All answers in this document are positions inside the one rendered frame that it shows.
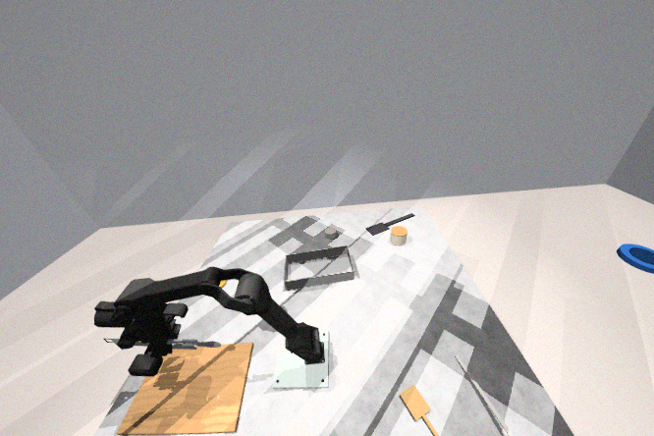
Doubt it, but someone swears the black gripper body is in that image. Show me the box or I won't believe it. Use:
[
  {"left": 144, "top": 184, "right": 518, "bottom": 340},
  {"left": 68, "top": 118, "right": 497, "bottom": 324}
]
[{"left": 128, "top": 302, "right": 189, "bottom": 377}]

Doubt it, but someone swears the light wooden board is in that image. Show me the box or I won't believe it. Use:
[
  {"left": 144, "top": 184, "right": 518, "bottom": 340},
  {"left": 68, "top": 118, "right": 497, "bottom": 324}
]
[{"left": 116, "top": 342, "right": 254, "bottom": 435}]

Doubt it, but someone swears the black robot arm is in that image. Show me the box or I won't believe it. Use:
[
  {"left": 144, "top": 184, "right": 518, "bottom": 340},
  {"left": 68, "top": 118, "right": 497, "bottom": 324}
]
[{"left": 94, "top": 267, "right": 325, "bottom": 364}]

